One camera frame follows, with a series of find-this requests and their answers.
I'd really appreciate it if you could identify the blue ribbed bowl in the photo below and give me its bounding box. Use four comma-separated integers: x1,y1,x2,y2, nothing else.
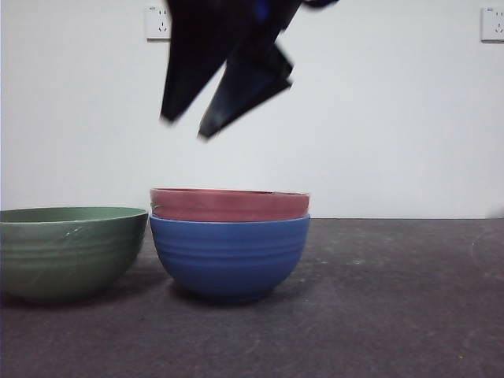
148,213,312,305

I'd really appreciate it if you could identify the red ribbed bowl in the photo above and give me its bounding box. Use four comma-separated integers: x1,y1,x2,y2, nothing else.
149,187,313,223

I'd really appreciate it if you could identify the white wall socket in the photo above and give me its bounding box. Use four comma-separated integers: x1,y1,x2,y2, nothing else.
480,6,504,43
146,5,174,42

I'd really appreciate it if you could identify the green ribbed bowl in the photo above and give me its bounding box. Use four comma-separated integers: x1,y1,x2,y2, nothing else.
0,206,149,305

